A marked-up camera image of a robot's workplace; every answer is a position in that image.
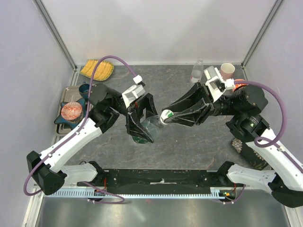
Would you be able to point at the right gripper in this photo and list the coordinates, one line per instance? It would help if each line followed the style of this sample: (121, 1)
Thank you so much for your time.
(203, 104)

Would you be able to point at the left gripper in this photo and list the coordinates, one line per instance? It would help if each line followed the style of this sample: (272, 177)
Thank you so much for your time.
(134, 127)

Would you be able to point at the green label bottle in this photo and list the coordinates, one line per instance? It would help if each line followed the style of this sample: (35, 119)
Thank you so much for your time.
(154, 127)

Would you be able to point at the red label clear bottle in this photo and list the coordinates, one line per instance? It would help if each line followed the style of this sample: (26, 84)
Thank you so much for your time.
(197, 71)

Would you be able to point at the green white bottle cap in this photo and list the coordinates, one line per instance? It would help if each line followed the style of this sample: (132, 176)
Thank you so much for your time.
(165, 115)

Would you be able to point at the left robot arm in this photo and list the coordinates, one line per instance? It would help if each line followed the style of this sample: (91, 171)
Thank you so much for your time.
(49, 169)

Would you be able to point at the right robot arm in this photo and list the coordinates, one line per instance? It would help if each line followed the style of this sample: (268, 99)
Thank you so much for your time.
(284, 181)

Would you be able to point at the orange patterned bowl right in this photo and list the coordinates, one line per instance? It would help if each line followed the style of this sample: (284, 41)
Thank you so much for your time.
(240, 83)

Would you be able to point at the orange patterned bowl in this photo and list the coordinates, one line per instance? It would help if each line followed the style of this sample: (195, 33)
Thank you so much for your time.
(240, 83)
(71, 111)

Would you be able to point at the pink cup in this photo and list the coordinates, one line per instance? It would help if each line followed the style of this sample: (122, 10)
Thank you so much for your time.
(227, 70)

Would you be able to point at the dark patterned pouch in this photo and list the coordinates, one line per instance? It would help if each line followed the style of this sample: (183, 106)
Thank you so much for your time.
(250, 155)

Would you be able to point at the yellow woven plate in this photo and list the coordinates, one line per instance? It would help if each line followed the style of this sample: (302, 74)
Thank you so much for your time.
(103, 71)

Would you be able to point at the black base bar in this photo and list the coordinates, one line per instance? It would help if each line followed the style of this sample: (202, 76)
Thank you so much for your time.
(159, 182)

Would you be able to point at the dark blue teacup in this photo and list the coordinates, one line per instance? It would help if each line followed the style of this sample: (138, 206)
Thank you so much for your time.
(84, 90)

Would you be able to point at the blue star plate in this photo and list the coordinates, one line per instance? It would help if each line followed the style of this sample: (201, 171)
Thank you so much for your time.
(71, 125)

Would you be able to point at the orange patterned bowl left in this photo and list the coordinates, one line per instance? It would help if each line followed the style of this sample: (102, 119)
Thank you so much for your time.
(71, 111)

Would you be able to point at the metal tray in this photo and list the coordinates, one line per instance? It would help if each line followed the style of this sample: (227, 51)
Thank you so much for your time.
(68, 95)

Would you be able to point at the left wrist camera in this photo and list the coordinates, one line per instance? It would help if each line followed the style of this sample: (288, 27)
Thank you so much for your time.
(133, 92)

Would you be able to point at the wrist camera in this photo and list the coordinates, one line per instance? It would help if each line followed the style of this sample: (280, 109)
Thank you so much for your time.
(216, 80)
(133, 92)

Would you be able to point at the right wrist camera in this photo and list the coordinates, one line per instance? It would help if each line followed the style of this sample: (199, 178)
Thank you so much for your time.
(216, 80)

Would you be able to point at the slotted cable duct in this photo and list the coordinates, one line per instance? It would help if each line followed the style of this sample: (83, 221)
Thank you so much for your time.
(97, 194)

